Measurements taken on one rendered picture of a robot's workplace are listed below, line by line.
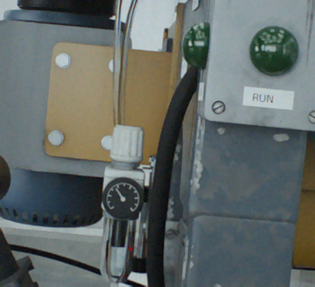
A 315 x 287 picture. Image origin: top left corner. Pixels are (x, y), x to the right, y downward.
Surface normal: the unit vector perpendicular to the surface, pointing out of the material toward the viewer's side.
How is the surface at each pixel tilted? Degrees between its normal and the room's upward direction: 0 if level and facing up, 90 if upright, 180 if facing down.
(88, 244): 90
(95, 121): 90
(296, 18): 90
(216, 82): 90
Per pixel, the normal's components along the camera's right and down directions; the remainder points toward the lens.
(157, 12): 0.04, 0.06
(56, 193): 0.26, 0.10
